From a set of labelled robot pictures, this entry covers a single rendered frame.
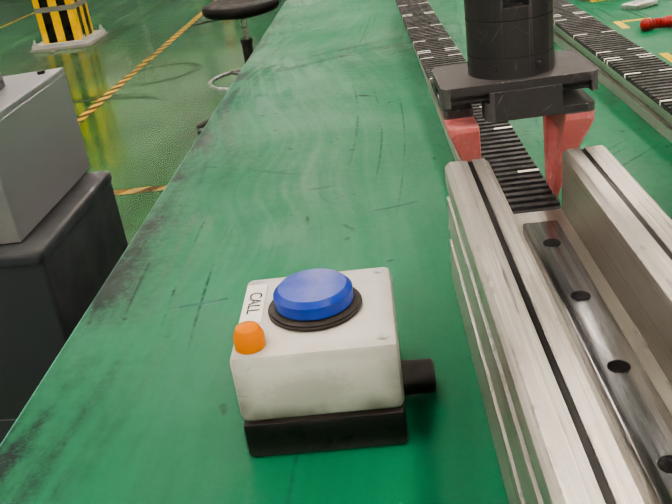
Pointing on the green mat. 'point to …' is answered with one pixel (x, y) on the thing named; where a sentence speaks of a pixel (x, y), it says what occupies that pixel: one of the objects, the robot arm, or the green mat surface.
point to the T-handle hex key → (656, 23)
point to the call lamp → (248, 338)
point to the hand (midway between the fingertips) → (515, 193)
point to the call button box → (327, 373)
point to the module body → (569, 331)
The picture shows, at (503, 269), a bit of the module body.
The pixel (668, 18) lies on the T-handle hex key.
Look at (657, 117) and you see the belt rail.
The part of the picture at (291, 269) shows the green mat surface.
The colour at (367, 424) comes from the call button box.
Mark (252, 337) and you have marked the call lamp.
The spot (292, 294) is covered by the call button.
